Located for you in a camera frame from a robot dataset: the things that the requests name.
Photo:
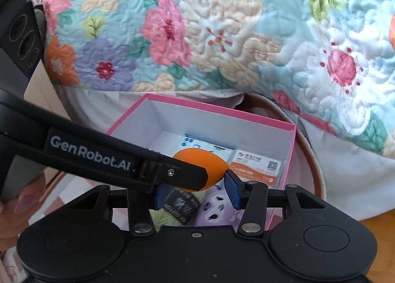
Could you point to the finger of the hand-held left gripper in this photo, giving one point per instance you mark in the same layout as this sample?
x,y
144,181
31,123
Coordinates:
x,y
182,175

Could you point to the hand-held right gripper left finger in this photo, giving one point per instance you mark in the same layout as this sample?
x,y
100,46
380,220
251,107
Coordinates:
x,y
159,198

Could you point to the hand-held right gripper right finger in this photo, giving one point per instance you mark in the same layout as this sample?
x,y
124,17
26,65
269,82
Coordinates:
x,y
233,192

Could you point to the green yarn ball black label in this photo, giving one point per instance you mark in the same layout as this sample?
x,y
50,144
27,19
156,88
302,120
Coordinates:
x,y
180,204

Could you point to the purple plush toy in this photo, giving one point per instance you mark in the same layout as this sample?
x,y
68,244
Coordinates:
x,y
216,208

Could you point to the orange ball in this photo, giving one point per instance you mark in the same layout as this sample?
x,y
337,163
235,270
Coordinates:
x,y
213,165

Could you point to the white packet with blue print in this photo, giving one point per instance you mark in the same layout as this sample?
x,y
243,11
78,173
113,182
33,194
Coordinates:
x,y
200,144

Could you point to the pink cardboard box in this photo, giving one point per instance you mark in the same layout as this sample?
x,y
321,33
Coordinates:
x,y
216,119

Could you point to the person's left hand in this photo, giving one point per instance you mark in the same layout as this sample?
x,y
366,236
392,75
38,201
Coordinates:
x,y
21,212

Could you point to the orange and white card box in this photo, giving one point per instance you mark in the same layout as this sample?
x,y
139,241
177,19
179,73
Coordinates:
x,y
259,162

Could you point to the round brown white-rimmed basket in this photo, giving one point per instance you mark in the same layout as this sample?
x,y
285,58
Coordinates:
x,y
308,171

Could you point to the dark green cloth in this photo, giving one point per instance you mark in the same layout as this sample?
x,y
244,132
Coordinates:
x,y
40,23

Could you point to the floral quilt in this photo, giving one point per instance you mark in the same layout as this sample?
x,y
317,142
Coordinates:
x,y
216,39

